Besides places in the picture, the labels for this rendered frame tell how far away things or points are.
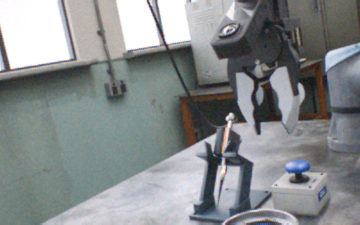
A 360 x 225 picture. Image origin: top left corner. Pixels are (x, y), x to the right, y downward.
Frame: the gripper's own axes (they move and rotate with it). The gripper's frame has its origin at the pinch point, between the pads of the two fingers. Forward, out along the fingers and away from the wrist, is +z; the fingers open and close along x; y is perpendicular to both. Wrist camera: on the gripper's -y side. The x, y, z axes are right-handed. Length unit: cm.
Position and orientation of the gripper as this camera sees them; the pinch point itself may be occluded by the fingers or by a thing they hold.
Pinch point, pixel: (270, 126)
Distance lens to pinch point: 54.4
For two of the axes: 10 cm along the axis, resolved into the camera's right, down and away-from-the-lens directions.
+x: -7.8, 0.6, 6.3
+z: 1.9, 9.7, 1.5
